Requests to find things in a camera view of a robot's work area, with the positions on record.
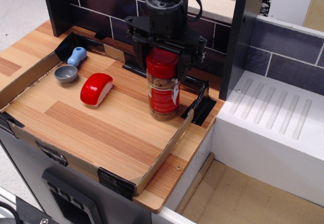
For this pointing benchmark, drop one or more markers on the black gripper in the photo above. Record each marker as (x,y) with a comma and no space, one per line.
(168,29)

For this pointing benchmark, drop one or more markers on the red-lidded basil spice bottle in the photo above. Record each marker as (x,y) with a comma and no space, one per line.
(163,84)

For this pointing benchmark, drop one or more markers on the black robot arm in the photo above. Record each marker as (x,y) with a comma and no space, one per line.
(172,4)

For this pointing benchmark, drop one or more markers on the cardboard fence with black tape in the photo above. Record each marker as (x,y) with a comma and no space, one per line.
(118,144)

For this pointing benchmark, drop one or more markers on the red and white toy sushi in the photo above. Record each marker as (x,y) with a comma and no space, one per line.
(96,88)

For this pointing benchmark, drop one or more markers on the grey and blue measuring spoon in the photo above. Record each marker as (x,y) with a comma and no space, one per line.
(68,73)

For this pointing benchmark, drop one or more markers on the white toy sink drainboard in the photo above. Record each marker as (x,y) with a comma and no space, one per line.
(273,132)

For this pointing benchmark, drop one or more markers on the grey oven control panel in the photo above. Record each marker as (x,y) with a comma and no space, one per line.
(74,206)

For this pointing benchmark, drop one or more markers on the dark grey vertical post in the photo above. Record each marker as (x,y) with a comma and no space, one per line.
(244,17)

